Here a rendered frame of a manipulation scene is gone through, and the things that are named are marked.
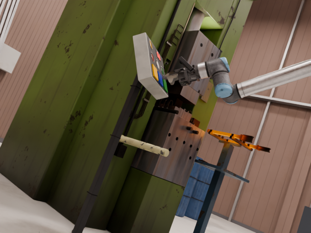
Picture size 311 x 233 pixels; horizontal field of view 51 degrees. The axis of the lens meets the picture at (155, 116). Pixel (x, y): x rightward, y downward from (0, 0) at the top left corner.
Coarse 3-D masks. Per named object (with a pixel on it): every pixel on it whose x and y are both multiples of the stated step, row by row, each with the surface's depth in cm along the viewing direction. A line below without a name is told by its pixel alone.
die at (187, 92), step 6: (168, 84) 248; (174, 84) 243; (168, 90) 245; (174, 90) 241; (180, 90) 237; (186, 90) 240; (192, 90) 244; (168, 96) 254; (174, 96) 247; (180, 96) 240; (186, 96) 241; (192, 96) 245; (198, 96) 250; (186, 102) 252; (192, 102) 246
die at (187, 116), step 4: (156, 104) 248; (160, 104) 245; (168, 108) 238; (172, 108) 236; (176, 108) 235; (180, 108) 238; (180, 112) 239; (184, 112) 242; (188, 112) 245; (180, 116) 240; (184, 116) 242; (188, 116) 246; (188, 120) 246
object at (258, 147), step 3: (228, 141) 278; (231, 141) 276; (234, 141) 274; (246, 144) 265; (252, 147) 261; (255, 147) 258; (258, 147) 257; (261, 147) 255; (264, 147) 253; (267, 147) 251; (258, 150) 259; (261, 150) 255; (264, 150) 252; (267, 150) 251
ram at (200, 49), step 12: (192, 36) 243; (204, 36) 244; (180, 48) 246; (192, 48) 238; (204, 48) 246; (216, 48) 256; (192, 60) 239; (204, 60) 248; (168, 72) 245; (192, 84) 243; (204, 84) 253
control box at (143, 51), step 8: (144, 32) 185; (136, 40) 185; (144, 40) 183; (136, 48) 184; (144, 48) 182; (152, 48) 191; (136, 56) 182; (144, 56) 180; (160, 56) 210; (136, 64) 181; (144, 64) 179; (160, 64) 204; (144, 72) 178; (152, 72) 179; (160, 72) 199; (144, 80) 179; (152, 80) 180; (152, 88) 190; (160, 88) 192; (160, 96) 204
